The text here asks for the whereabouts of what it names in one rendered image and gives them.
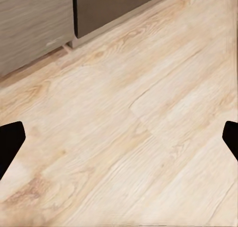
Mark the dishwasher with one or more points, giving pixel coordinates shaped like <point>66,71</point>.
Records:
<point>31,28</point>

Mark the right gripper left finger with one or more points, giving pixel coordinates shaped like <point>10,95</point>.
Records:
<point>12,137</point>

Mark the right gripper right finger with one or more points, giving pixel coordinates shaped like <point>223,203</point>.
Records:
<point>230,137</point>

